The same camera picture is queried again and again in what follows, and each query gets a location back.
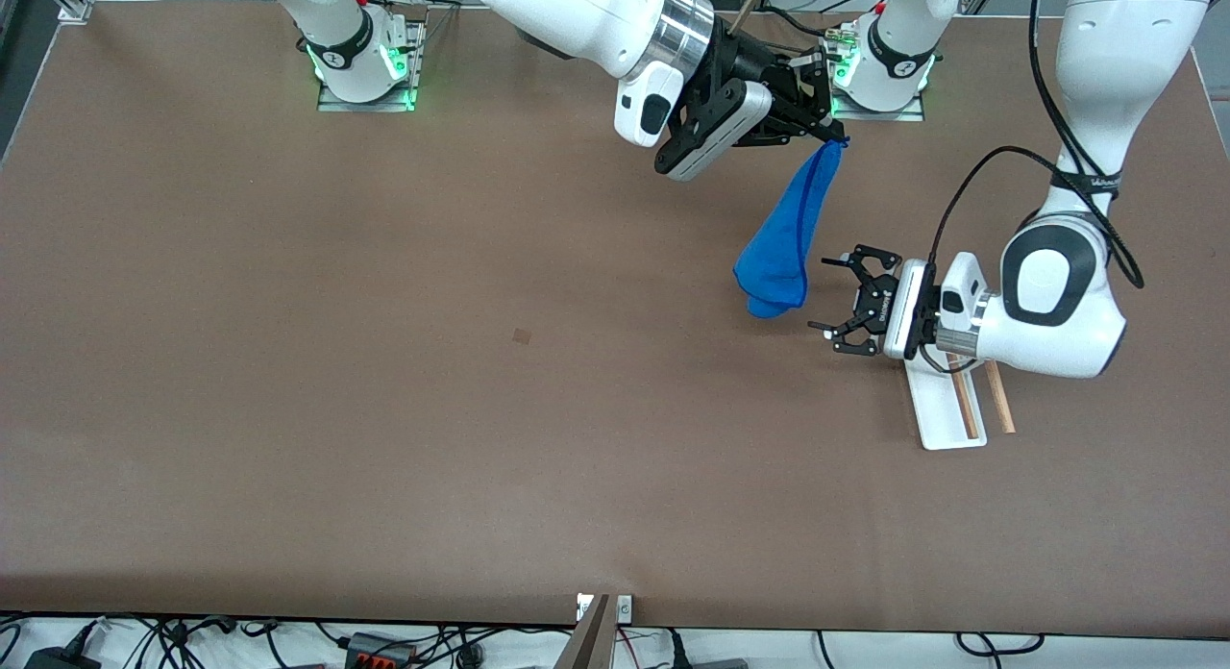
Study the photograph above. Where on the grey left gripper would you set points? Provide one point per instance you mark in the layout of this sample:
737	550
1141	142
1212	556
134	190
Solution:
879	305

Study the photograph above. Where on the brown wooden post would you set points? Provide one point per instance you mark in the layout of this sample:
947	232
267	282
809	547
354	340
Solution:
588	640

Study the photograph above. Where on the small white metal bracket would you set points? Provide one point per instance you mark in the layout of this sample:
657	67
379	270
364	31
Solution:
625	607

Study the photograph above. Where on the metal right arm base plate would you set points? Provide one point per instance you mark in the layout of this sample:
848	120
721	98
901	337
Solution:
415	63

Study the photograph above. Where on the black orange connector box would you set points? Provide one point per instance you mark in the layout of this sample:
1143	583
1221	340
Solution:
380	650

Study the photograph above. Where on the white rack with wooden rods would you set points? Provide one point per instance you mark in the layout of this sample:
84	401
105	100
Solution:
937	409

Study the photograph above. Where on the black power adapter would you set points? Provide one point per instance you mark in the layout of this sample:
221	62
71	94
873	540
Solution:
62	659

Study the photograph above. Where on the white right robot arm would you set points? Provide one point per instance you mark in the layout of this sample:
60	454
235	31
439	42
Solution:
577	15

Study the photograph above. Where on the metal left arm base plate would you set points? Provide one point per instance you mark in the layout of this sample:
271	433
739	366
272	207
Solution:
874	115

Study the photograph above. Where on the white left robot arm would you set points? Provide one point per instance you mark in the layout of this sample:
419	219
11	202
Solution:
1057	304

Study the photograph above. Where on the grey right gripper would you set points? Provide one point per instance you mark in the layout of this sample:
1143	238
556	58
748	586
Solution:
748	63

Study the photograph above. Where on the blue cloth towel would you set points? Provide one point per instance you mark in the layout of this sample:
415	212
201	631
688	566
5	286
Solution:
783	246

